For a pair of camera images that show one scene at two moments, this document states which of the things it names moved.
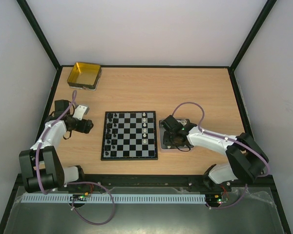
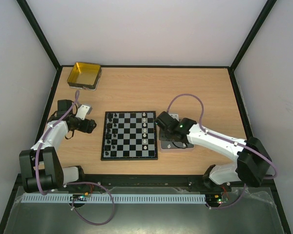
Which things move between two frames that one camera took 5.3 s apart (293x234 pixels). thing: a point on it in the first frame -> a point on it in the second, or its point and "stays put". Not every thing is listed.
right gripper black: (168, 137) -> (161, 119)
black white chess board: (129, 135) stays put
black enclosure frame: (59, 66) stays put
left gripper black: (85, 127) stays put
